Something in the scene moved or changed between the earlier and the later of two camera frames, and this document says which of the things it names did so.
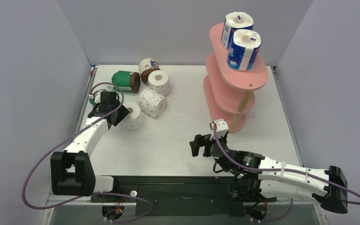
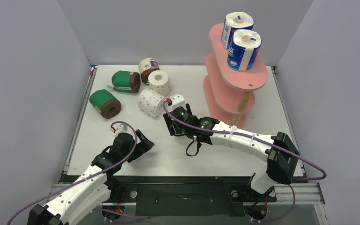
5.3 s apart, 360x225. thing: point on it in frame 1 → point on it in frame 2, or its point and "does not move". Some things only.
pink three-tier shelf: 226,90 does not move
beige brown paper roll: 146,66 does not move
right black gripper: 205,146 → 170,124
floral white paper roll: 152,102 does not move
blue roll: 243,49 does not move
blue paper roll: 233,21 does not move
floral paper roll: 132,122 → 183,139
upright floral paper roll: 159,81 does not move
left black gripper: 123,113 → 141,147
